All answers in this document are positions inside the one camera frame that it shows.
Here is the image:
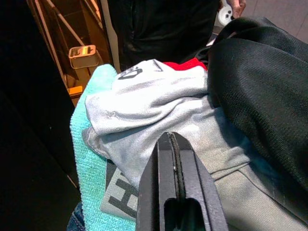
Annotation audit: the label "black mesh garment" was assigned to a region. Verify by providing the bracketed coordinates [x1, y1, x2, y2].
[197, 16, 308, 193]

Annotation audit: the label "white handheld controller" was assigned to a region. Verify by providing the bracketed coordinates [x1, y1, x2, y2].
[217, 0, 234, 25]

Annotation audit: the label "grey sweatpants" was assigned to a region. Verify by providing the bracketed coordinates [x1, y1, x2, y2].
[211, 161, 308, 231]

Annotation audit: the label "teal microfibre towel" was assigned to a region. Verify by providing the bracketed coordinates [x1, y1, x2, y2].
[69, 64, 136, 231]

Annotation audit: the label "blue denim garment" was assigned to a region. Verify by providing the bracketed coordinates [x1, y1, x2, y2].
[66, 201, 85, 231]

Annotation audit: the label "red garment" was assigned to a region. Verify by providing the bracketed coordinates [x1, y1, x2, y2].
[163, 57, 208, 72]

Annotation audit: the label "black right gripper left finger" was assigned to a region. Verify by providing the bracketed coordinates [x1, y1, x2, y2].
[135, 131, 180, 231]

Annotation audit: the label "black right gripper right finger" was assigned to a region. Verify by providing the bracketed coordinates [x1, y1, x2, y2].
[170, 131, 229, 231]

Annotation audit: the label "person in black clothes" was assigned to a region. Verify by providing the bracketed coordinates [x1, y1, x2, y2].
[113, 0, 221, 68]

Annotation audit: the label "grey garment with black print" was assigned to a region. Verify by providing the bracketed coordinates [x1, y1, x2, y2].
[81, 59, 252, 218]

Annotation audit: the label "small beige box with handle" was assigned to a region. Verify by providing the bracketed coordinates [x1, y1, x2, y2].
[68, 44, 100, 70]

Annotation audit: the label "person's hand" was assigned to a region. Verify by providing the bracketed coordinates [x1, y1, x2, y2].
[228, 0, 247, 19]

